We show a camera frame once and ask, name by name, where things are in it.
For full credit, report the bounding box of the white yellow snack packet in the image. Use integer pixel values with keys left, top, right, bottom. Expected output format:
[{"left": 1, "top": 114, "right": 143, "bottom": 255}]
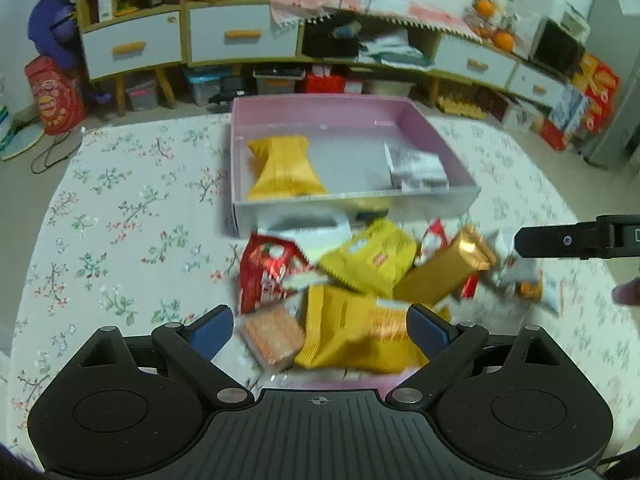
[{"left": 486, "top": 228, "right": 564, "bottom": 316}]

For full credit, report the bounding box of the gold foil snack bar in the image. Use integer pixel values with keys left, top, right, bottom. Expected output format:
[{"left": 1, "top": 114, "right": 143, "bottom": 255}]
[{"left": 393, "top": 226, "right": 498, "bottom": 307}]

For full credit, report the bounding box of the orange cracker packet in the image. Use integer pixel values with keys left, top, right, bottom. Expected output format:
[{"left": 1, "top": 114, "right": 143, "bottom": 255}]
[{"left": 240, "top": 304, "right": 305, "bottom": 372}]

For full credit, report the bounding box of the large yellow snack bag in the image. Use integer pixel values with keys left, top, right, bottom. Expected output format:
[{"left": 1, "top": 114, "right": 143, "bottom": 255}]
[{"left": 294, "top": 285, "right": 428, "bottom": 374}]

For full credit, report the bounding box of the red snack packet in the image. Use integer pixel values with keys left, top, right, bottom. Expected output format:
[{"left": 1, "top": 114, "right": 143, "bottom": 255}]
[{"left": 239, "top": 233, "right": 314, "bottom": 314}]

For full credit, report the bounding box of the yellow square snack bag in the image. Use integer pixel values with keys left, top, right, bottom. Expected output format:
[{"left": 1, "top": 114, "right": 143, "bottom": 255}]
[{"left": 319, "top": 218, "right": 418, "bottom": 299}]

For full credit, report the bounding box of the white printed snack packet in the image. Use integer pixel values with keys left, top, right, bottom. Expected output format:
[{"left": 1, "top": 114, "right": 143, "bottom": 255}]
[{"left": 384, "top": 144, "right": 449, "bottom": 191}]

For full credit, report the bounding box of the person's hand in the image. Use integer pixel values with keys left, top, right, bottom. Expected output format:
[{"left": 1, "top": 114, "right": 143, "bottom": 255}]
[{"left": 612, "top": 278, "right": 640, "bottom": 307}]

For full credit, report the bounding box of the floral tablecloth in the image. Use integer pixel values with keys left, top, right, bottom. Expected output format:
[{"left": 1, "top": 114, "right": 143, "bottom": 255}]
[{"left": 2, "top": 115, "right": 639, "bottom": 457}]

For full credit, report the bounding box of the black microwave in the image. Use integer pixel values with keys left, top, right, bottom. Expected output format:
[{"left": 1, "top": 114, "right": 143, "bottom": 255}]
[{"left": 528, "top": 18, "right": 585, "bottom": 78}]

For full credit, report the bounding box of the pink cardboard box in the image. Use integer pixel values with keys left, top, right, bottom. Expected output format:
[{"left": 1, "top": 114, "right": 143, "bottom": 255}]
[{"left": 230, "top": 94, "right": 480, "bottom": 237}]

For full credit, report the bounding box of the orange fruit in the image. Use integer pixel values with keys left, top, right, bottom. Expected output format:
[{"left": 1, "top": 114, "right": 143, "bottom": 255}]
[
  {"left": 473, "top": 0, "right": 496, "bottom": 18},
  {"left": 492, "top": 30, "right": 515, "bottom": 53}
]

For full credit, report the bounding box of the clear storage bin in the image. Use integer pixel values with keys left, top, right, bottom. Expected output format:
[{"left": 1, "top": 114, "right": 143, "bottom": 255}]
[{"left": 182, "top": 66, "right": 232, "bottom": 106}]

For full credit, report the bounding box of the red snack bucket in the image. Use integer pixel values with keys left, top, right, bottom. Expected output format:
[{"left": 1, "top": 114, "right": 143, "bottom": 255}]
[{"left": 25, "top": 55, "right": 86, "bottom": 136}]

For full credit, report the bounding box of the red gift box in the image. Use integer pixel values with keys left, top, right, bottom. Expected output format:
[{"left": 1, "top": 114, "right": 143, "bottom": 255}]
[{"left": 302, "top": 73, "right": 363, "bottom": 94}]

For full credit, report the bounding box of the low wooden tv cabinet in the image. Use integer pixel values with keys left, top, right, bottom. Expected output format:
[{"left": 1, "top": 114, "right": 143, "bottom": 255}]
[{"left": 186, "top": 0, "right": 565, "bottom": 108}]

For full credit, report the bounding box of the tall wooden cabinet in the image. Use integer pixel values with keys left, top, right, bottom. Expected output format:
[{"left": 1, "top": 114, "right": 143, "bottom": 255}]
[{"left": 75, "top": 0, "right": 184, "bottom": 114}]

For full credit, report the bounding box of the purple plush toy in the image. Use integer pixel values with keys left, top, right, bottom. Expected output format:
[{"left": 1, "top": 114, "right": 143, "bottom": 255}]
[{"left": 27, "top": 0, "right": 81, "bottom": 70}]

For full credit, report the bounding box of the pink checkered cloth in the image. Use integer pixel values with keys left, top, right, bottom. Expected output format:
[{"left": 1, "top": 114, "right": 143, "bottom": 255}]
[{"left": 268, "top": 0, "right": 482, "bottom": 42}]

